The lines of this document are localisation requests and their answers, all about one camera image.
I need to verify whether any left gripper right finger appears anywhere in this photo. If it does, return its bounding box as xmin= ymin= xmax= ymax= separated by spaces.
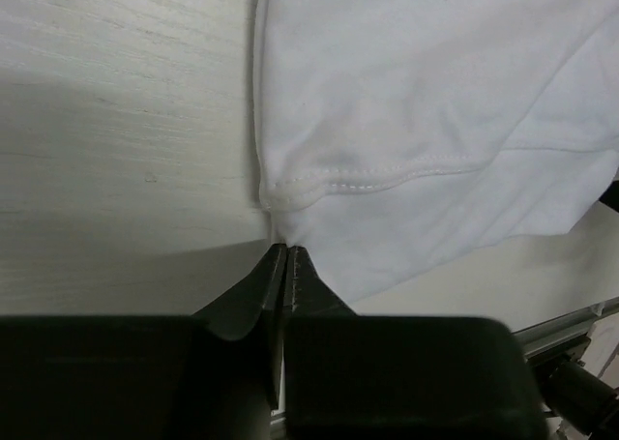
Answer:
xmin=283 ymin=247 xmax=546 ymax=439

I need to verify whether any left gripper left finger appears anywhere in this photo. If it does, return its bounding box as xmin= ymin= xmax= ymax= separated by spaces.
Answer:
xmin=1 ymin=244 xmax=288 ymax=439

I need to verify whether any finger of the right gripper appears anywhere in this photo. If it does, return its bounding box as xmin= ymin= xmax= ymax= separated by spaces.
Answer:
xmin=599 ymin=180 xmax=619 ymax=208

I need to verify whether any white skirt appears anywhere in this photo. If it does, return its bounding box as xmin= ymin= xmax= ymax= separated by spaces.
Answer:
xmin=253 ymin=0 xmax=618 ymax=302

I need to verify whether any aluminium rail front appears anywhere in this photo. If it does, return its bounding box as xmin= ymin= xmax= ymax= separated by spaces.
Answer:
xmin=514 ymin=298 xmax=618 ymax=358

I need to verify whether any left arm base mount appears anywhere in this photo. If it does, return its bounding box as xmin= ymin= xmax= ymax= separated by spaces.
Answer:
xmin=528 ymin=335 xmax=618 ymax=439

